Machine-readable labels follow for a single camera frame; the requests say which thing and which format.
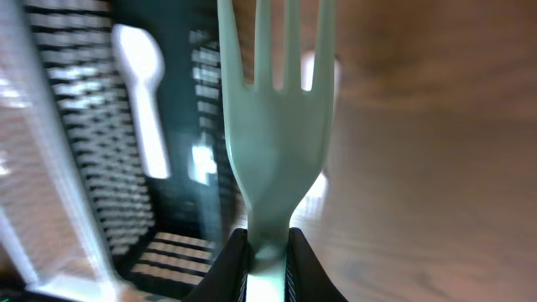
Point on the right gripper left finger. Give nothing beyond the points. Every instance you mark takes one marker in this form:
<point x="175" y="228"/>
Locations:
<point x="227" y="278"/>

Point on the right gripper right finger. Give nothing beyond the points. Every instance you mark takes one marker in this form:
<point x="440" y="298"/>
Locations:
<point x="305" y="278"/>

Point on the pale green fork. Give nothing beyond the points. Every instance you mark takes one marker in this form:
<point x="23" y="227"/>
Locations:
<point x="277" y="139"/>

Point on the white spoon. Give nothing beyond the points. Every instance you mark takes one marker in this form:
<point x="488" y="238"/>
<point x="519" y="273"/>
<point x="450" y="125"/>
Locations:
<point x="142" y="67"/>

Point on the white fork tines down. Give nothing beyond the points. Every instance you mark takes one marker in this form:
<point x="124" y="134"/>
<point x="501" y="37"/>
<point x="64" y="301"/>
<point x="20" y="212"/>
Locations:
<point x="315" y="198"/>

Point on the black plastic basket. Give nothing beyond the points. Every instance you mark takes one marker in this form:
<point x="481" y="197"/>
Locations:
<point x="161" y="235"/>

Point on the clear plastic basket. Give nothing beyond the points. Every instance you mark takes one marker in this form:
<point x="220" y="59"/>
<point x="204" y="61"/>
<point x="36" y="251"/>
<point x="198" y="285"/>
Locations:
<point x="46" y="227"/>

